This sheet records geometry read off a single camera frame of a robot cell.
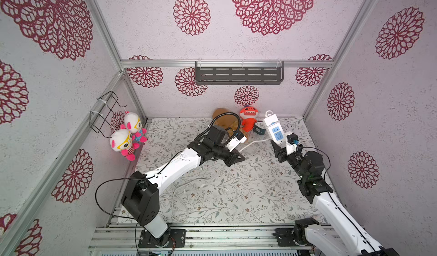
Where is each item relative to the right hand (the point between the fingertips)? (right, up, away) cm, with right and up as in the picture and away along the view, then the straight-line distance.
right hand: (280, 136), depth 74 cm
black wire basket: (-79, +10, 0) cm, 79 cm away
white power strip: (-3, +3, -1) cm, 4 cm away
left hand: (-16, -11, +2) cm, 19 cm away
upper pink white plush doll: (-74, +7, +18) cm, 76 cm away
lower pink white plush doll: (-76, -2, +11) cm, 76 cm away
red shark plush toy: (-7, +14, +39) cm, 42 cm away
